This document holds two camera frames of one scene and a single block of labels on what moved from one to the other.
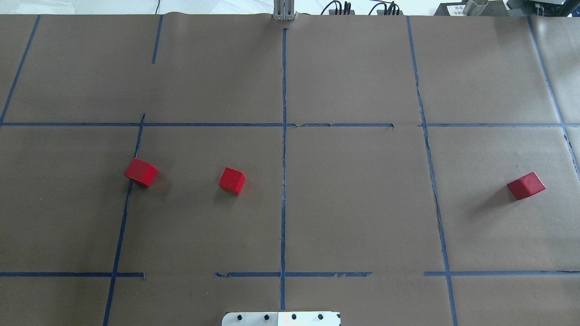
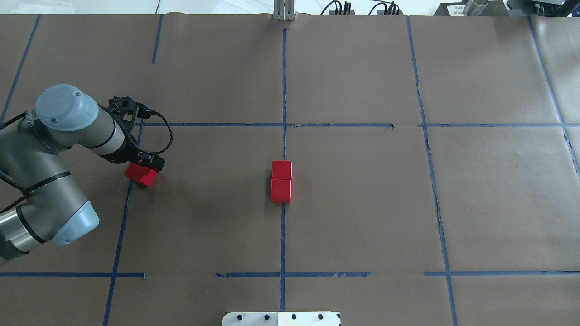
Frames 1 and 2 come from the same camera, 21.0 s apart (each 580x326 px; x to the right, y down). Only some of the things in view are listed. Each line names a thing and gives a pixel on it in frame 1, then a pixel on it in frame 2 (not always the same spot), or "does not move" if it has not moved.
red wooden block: [232, 180] -> [281, 191]
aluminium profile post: [283, 10] does not move
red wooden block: [525, 186] -> [282, 169]
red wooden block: [142, 171] does not move
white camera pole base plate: [310, 318] does not move
